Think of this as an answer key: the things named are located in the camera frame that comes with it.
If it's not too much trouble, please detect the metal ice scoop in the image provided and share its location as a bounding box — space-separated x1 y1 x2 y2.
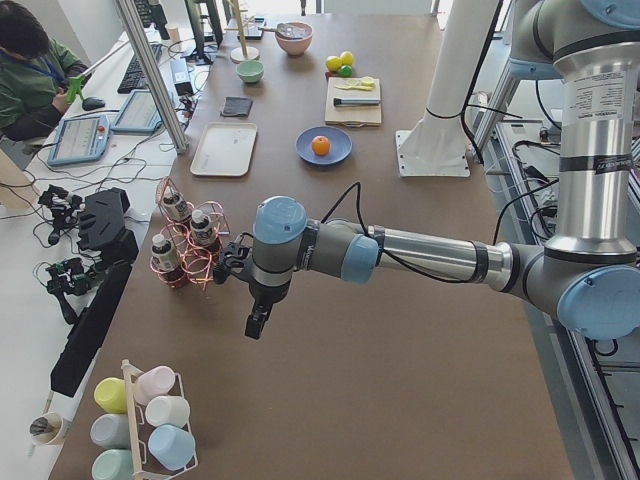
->
259 22 307 40

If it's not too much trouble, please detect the cream rabbit tray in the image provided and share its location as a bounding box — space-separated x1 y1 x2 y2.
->
190 122 258 177

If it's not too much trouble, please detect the pink bowl of ice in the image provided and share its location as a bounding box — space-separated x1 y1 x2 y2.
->
275 22 313 56

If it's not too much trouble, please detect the grey folded cloth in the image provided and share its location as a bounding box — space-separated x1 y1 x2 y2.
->
220 96 253 118

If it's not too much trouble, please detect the paper cup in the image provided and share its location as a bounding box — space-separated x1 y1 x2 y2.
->
29 412 68 446

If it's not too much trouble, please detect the copper wire bottle rack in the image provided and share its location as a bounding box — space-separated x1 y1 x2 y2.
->
149 177 230 289

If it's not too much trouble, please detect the steel muddler black tip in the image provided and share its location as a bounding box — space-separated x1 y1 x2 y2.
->
333 97 381 107

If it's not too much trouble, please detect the green bowl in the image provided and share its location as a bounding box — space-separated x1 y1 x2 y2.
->
236 60 264 84

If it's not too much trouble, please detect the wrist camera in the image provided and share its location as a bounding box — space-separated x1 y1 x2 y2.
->
213 232 253 285

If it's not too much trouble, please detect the wooden cup tree stand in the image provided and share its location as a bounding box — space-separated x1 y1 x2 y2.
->
224 0 260 64

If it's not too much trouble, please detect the wooden cutting board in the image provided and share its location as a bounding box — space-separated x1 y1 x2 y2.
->
324 77 382 127

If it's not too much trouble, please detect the orange fruit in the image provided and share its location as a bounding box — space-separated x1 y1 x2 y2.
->
311 135 331 156

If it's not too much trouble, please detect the yellow lemon upper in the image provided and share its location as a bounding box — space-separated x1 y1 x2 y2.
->
340 51 354 66

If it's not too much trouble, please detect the yellow lemon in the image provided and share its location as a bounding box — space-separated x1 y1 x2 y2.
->
340 51 354 66
325 56 343 72

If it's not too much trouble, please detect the tea bottle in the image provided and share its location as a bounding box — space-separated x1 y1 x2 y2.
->
161 191 191 223
151 233 187 288

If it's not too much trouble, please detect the lemon half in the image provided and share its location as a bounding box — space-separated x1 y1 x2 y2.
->
360 76 375 87

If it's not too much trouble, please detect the yellow lemon lower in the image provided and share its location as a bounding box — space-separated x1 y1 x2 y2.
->
325 56 343 72

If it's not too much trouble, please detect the seated person green shirt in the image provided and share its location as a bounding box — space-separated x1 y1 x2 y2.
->
1 1 87 141

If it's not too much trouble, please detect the black computer mouse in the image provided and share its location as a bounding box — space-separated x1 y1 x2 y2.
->
82 97 106 111

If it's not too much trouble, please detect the tea bottle front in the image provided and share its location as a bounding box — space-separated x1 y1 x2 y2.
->
151 233 187 288

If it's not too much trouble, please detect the black keyboard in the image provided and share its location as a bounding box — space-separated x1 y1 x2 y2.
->
117 43 163 94

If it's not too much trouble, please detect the green lime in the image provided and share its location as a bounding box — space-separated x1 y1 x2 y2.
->
335 64 353 78

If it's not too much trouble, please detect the tea bottle top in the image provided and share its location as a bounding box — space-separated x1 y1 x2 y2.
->
161 191 191 223

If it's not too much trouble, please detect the tea bottle side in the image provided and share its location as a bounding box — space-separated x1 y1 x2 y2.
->
190 209 220 252

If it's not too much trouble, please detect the blue teach pendant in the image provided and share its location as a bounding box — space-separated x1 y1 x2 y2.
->
47 115 110 166
111 90 162 135

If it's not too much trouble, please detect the rack of pastel cups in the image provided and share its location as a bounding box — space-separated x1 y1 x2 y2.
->
90 359 199 479

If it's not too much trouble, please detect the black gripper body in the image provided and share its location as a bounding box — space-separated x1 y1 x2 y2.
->
249 281 290 316

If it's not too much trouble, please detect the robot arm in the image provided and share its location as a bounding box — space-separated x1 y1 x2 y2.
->
241 1 639 340

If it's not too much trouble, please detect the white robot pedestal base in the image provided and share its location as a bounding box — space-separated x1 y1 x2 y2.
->
396 1 502 177

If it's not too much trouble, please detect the blue plate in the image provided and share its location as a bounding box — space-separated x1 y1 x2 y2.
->
295 126 352 167

